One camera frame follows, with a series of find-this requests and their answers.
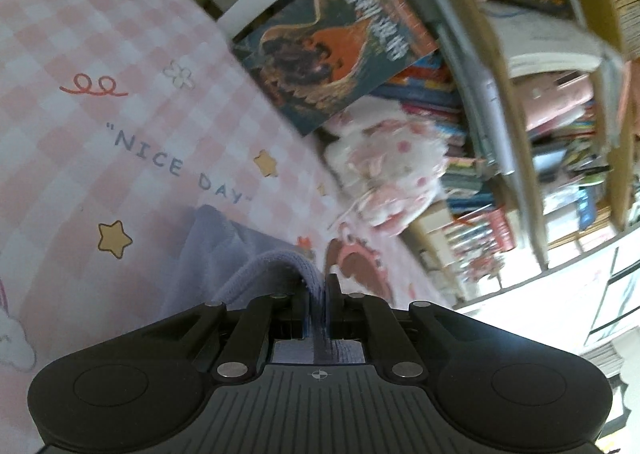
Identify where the dark illustrated poster book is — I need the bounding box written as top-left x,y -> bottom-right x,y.
233,0 -> 437,136

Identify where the white pink plush bunny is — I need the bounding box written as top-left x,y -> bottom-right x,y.
322,96 -> 448,236

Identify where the pink checked cartoon tablecloth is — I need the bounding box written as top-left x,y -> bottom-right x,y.
1,0 -> 439,453

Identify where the wooden bookshelf with books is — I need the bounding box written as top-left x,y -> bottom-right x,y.
319,0 -> 640,305

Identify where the purple and mauve sweater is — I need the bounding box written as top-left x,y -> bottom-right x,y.
160,205 -> 364,365

